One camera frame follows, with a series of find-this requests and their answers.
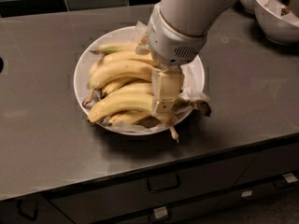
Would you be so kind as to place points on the large white bowl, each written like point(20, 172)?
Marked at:
point(81, 78)

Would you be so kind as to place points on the dark right drawer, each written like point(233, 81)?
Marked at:
point(271, 162)

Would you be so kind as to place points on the top greenish yellow banana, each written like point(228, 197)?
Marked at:
point(113, 47)

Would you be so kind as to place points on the small yellow banana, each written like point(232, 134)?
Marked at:
point(107, 89)

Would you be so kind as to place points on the dark left drawer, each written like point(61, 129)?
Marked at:
point(31, 210)

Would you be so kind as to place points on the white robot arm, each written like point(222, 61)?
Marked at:
point(192, 17)

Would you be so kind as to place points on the white paper liner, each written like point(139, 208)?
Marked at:
point(193, 86)

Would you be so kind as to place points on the white bowl front right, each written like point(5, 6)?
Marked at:
point(279, 20)

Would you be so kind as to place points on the dark lower drawer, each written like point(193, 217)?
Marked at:
point(194, 207)

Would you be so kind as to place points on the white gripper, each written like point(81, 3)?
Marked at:
point(169, 44)

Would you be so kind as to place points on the large middle yellow banana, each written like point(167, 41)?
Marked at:
point(119, 69)

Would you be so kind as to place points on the dark upper drawer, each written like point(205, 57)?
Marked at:
point(103, 204)

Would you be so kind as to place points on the white bowl back right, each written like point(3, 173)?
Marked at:
point(248, 5)

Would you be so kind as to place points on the dark drawer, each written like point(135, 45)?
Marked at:
point(194, 207)
point(103, 204)
point(271, 162)
point(31, 210)

